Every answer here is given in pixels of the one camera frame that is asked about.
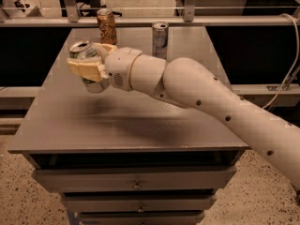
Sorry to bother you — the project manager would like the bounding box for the white green 7up can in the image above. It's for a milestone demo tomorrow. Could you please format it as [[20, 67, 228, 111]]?
[[69, 40, 110, 94]]

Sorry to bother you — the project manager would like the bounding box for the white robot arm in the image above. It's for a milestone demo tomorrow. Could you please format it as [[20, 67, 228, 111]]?
[[67, 41, 300, 188]]

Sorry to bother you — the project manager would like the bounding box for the silver blue energy drink can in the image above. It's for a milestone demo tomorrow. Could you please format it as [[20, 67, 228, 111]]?
[[152, 22, 169, 59]]

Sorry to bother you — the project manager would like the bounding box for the metal railing frame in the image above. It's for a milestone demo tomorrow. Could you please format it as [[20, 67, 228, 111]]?
[[1, 0, 300, 27]]

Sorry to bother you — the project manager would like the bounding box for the middle grey drawer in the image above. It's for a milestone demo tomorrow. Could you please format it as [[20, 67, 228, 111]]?
[[62, 195, 216, 213]]

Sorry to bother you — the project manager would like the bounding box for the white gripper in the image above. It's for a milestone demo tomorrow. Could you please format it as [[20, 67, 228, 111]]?
[[67, 43, 143, 91]]

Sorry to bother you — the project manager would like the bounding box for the brown orange soda can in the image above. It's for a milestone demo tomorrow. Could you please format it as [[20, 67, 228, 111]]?
[[97, 8, 117, 45]]

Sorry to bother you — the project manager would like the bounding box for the top grey drawer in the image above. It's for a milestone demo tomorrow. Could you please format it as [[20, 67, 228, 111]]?
[[32, 166, 236, 193]]

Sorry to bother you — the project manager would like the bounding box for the white cable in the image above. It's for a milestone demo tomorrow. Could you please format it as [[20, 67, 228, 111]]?
[[262, 12, 300, 111]]

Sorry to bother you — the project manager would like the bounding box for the grey drawer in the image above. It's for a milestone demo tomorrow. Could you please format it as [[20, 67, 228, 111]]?
[[32, 166, 236, 193], [62, 195, 216, 213], [79, 211, 204, 225]]

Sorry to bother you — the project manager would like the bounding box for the bottom grey drawer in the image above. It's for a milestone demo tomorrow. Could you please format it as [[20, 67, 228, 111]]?
[[79, 211, 204, 225]]

